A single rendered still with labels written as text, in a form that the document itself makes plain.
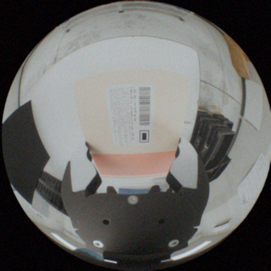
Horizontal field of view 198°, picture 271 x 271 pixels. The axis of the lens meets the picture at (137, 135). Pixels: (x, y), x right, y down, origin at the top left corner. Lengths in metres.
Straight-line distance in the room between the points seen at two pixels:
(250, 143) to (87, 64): 2.64
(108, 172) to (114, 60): 0.20
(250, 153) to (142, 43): 2.59
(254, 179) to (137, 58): 2.75
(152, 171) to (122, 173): 0.05
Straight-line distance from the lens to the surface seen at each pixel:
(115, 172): 0.15
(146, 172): 0.15
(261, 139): 2.51
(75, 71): 0.22
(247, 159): 2.63
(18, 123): 0.41
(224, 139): 0.92
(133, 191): 0.41
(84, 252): 0.27
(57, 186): 0.67
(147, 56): 0.18
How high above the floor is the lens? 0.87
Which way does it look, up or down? 58 degrees down
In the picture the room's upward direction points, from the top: 175 degrees clockwise
